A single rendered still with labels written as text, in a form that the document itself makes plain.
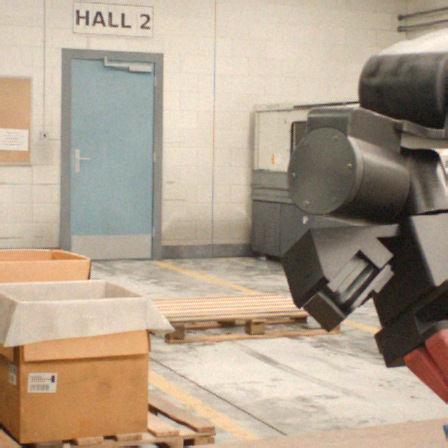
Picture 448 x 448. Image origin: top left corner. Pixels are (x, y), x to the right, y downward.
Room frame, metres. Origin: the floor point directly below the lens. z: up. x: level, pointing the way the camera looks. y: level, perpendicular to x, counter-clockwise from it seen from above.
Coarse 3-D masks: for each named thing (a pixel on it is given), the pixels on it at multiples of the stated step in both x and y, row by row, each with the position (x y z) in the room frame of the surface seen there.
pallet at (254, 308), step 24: (168, 312) 6.93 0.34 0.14; (192, 312) 6.98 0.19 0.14; (216, 312) 6.98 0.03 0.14; (240, 312) 6.98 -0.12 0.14; (264, 312) 7.02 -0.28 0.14; (288, 312) 7.03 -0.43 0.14; (168, 336) 6.61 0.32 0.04; (216, 336) 6.77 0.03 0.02; (240, 336) 6.79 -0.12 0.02; (264, 336) 6.86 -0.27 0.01
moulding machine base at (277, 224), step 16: (256, 176) 11.95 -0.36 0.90; (272, 176) 11.57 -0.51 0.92; (256, 192) 11.94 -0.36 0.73; (272, 192) 11.56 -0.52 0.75; (256, 208) 11.93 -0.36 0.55; (272, 208) 11.54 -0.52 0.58; (288, 208) 11.18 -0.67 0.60; (256, 224) 11.91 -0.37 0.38; (272, 224) 11.53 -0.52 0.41; (288, 224) 11.18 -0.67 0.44; (304, 224) 10.84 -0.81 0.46; (320, 224) 10.52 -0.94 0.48; (336, 224) 10.22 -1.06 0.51; (352, 224) 9.93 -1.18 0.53; (256, 240) 11.91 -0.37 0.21; (272, 240) 11.53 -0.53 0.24; (288, 240) 11.17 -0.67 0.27; (272, 256) 11.79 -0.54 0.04
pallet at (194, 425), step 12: (156, 396) 4.54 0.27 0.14; (156, 408) 4.35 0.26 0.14; (168, 408) 4.33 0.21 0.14; (180, 408) 4.33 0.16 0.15; (156, 420) 4.13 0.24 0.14; (180, 420) 4.15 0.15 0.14; (192, 420) 4.14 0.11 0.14; (204, 420) 4.14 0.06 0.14; (0, 432) 3.92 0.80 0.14; (144, 432) 4.03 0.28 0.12; (156, 432) 3.96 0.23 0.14; (168, 432) 3.98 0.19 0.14; (180, 432) 4.04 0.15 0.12; (192, 432) 4.04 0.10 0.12; (204, 432) 4.05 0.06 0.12; (0, 444) 3.76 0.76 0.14; (12, 444) 3.76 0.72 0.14; (36, 444) 3.77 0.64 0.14; (48, 444) 3.78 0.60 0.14; (60, 444) 3.80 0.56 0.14; (72, 444) 3.85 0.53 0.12; (84, 444) 3.83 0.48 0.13; (96, 444) 3.86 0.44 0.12; (108, 444) 3.88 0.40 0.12; (120, 444) 3.90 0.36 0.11; (132, 444) 3.92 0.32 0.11; (168, 444) 4.25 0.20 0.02; (180, 444) 4.25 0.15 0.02; (192, 444) 4.04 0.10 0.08; (204, 444) 4.04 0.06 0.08
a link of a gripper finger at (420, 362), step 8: (416, 352) 0.70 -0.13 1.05; (424, 352) 0.70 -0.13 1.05; (408, 360) 0.71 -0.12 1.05; (416, 360) 0.70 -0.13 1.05; (424, 360) 0.70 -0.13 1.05; (432, 360) 0.70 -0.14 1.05; (408, 368) 0.71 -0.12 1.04; (416, 368) 0.70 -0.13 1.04; (424, 368) 0.70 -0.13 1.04; (432, 368) 0.70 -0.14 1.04; (416, 376) 0.71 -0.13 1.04; (424, 376) 0.70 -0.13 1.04; (432, 376) 0.70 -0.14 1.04; (440, 376) 0.69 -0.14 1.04; (432, 384) 0.70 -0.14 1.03; (440, 384) 0.69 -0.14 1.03; (440, 392) 0.69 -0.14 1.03
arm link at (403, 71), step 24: (408, 48) 0.78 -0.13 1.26; (432, 48) 0.76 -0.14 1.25; (360, 72) 0.78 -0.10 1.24; (384, 72) 0.76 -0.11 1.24; (408, 72) 0.75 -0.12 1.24; (432, 72) 0.74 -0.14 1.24; (360, 96) 0.77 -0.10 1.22; (384, 96) 0.76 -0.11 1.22; (408, 96) 0.75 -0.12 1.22; (432, 96) 0.73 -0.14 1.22; (432, 120) 0.74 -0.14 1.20
